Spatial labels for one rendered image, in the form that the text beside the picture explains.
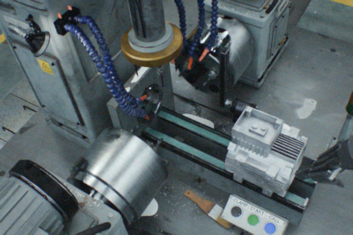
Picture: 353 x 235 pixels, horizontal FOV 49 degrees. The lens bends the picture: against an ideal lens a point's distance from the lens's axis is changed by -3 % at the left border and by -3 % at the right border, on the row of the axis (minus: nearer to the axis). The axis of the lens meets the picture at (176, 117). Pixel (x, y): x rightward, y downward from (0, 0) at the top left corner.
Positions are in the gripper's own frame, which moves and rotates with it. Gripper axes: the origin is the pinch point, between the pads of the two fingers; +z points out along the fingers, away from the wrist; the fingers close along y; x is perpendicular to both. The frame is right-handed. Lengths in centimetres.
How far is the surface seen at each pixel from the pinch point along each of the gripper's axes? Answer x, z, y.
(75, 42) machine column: -74, 16, 6
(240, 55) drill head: -32, 20, -35
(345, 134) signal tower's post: 14.3, 14.1, -34.2
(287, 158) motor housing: -5.2, 3.9, -2.3
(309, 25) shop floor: 9, 123, -203
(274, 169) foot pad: -5.9, 7.1, 1.2
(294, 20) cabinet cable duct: -2, 127, -201
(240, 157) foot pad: -15.0, 12.4, 2.4
